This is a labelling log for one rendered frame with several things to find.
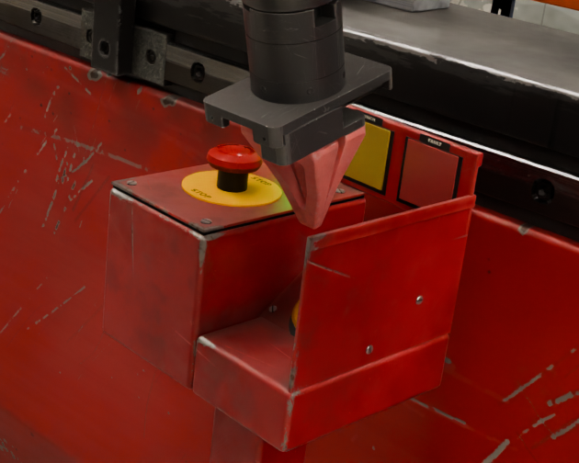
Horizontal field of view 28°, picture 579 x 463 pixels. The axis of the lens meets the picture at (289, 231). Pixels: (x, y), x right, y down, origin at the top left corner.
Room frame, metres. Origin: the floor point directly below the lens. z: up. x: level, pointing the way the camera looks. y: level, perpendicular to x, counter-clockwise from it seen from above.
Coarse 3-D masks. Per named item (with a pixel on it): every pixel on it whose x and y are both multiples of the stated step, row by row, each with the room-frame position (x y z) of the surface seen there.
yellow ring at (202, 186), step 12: (192, 180) 0.78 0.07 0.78; (204, 180) 0.79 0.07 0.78; (216, 180) 0.79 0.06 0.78; (252, 180) 0.80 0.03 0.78; (264, 180) 0.80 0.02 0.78; (192, 192) 0.76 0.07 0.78; (204, 192) 0.76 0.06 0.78; (216, 192) 0.76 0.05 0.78; (228, 192) 0.77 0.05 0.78; (240, 192) 0.77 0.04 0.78; (252, 192) 0.77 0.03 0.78; (264, 192) 0.78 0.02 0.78; (276, 192) 0.78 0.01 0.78; (228, 204) 0.74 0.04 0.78; (240, 204) 0.75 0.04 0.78; (252, 204) 0.75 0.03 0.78; (264, 204) 0.75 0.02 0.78
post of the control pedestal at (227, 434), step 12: (216, 408) 0.75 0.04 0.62; (216, 420) 0.75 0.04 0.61; (228, 420) 0.74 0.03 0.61; (216, 432) 0.75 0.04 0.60; (228, 432) 0.74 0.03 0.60; (240, 432) 0.73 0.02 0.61; (252, 432) 0.72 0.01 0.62; (216, 444) 0.75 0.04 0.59; (228, 444) 0.74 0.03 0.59; (240, 444) 0.73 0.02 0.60; (252, 444) 0.72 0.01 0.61; (264, 444) 0.72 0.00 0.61; (216, 456) 0.75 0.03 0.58; (228, 456) 0.74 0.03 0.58; (240, 456) 0.73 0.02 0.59; (252, 456) 0.72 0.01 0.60; (264, 456) 0.72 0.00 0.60; (276, 456) 0.73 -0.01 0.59; (288, 456) 0.74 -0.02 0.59; (300, 456) 0.75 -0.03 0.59
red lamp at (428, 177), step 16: (416, 144) 0.77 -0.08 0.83; (416, 160) 0.77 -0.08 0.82; (432, 160) 0.76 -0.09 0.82; (448, 160) 0.75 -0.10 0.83; (416, 176) 0.77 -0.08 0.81; (432, 176) 0.76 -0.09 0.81; (448, 176) 0.75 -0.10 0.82; (400, 192) 0.78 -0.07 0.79; (416, 192) 0.77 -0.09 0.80; (432, 192) 0.76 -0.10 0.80; (448, 192) 0.75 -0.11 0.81
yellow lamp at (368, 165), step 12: (372, 132) 0.80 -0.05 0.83; (384, 132) 0.79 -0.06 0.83; (360, 144) 0.81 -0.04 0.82; (372, 144) 0.80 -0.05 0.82; (384, 144) 0.79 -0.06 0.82; (360, 156) 0.81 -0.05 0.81; (372, 156) 0.80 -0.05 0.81; (384, 156) 0.79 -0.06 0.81; (348, 168) 0.81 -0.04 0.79; (360, 168) 0.80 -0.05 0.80; (372, 168) 0.80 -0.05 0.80; (384, 168) 0.79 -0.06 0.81; (360, 180) 0.80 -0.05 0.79; (372, 180) 0.80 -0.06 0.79
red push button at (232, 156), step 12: (228, 144) 0.79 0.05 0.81; (216, 156) 0.77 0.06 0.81; (228, 156) 0.76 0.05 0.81; (240, 156) 0.76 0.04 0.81; (252, 156) 0.77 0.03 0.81; (216, 168) 0.76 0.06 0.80; (228, 168) 0.76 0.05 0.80; (240, 168) 0.76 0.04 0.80; (252, 168) 0.76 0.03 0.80; (228, 180) 0.77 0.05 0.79; (240, 180) 0.77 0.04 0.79
